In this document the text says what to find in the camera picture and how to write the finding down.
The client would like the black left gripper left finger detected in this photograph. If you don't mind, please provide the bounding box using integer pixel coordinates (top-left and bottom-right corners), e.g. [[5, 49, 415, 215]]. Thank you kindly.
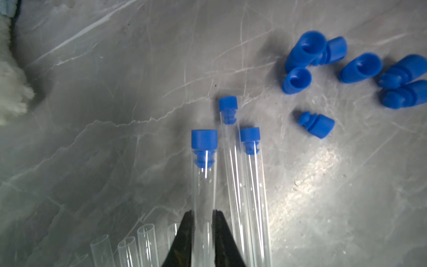
[[162, 210, 195, 267]]

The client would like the capped test tube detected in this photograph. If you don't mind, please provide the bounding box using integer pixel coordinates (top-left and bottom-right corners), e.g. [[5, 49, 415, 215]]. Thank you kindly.
[[240, 127, 272, 267], [191, 130, 218, 267], [137, 224, 160, 267], [90, 234, 115, 267], [70, 254, 93, 267], [167, 222, 180, 249], [219, 96, 253, 267], [117, 237, 140, 267]]

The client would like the white teddy bear blue hoodie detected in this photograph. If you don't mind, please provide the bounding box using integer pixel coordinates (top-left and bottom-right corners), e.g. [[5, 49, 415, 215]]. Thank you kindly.
[[1, 1, 35, 126]]

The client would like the blue stopper removed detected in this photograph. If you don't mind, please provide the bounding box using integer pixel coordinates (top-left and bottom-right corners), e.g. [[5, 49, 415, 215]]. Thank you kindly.
[[381, 80, 427, 110], [339, 52, 383, 83], [311, 36, 348, 66], [298, 111, 335, 139], [282, 67, 312, 95], [378, 54, 427, 90], [285, 31, 327, 72]]

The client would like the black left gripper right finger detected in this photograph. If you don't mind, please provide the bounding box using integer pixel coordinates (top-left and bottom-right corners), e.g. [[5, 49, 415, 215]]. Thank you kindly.
[[212, 210, 246, 267]]

